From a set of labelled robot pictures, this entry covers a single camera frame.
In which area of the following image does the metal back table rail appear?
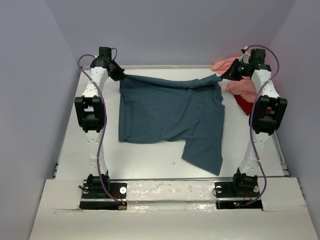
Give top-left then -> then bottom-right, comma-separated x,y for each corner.
79,65 -> 213,71

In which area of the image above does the metal right side rail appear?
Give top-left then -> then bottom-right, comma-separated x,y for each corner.
272,132 -> 291,177

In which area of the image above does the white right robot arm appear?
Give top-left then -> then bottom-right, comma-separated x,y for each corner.
221,45 -> 288,196

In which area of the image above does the teal blue t shirt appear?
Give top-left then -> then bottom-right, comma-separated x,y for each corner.
118,74 -> 225,175

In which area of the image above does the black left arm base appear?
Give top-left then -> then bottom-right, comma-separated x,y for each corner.
78,174 -> 128,211

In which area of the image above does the metal table rail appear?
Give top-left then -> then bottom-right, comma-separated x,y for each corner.
111,176 -> 233,182
79,65 -> 213,71

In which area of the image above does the red t shirt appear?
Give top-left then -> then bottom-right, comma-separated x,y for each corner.
234,95 -> 254,116

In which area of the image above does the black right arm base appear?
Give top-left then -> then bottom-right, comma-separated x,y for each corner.
212,173 -> 263,210

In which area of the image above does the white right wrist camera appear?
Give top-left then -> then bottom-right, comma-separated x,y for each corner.
239,47 -> 251,64

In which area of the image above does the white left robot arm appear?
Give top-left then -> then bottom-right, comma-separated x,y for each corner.
74,47 -> 123,178

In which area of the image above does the metal left side rail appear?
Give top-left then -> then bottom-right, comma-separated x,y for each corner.
52,150 -> 62,180

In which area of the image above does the metal front table rail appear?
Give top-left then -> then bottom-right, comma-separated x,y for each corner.
111,176 -> 233,182

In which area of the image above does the pink t shirt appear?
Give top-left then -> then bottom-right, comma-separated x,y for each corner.
210,57 -> 257,103

